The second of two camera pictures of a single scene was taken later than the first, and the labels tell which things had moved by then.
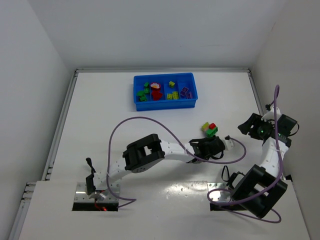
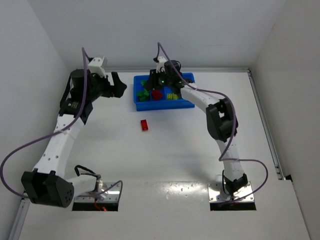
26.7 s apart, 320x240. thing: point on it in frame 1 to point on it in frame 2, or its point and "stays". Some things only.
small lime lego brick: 169,96 stays
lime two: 175,95 stays
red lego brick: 156,94 stays
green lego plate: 142,98 stays
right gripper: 247,125 to 152,81
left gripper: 215,144 to 113,85
